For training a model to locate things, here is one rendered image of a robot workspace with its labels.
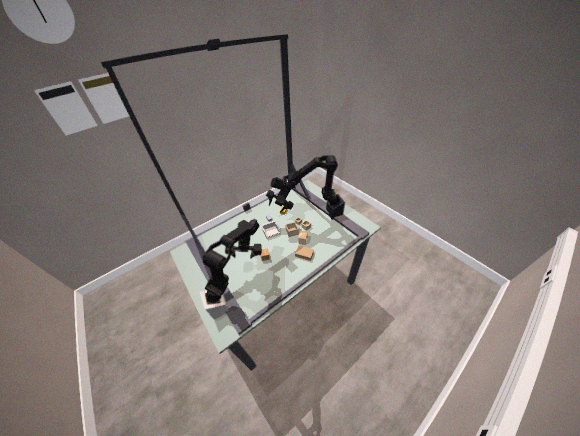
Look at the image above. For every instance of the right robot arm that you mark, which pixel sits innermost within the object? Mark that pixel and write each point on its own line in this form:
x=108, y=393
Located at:
x=216, y=260

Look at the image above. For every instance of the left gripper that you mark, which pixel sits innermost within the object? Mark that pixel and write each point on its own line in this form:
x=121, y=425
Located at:
x=270, y=194

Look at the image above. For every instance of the white open box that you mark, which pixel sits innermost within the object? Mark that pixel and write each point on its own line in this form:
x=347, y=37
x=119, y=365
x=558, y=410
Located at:
x=270, y=229

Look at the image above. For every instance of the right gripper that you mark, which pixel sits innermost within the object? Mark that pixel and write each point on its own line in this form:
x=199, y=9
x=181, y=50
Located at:
x=257, y=249

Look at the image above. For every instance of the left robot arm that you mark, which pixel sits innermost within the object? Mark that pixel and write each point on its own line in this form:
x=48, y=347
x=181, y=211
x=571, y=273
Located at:
x=295, y=177

